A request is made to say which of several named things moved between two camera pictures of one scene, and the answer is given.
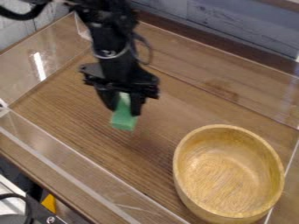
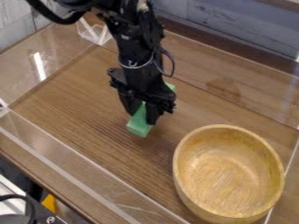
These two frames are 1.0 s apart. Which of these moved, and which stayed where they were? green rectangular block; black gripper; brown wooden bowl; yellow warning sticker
Moved: green rectangular block; black gripper
Stayed: brown wooden bowl; yellow warning sticker
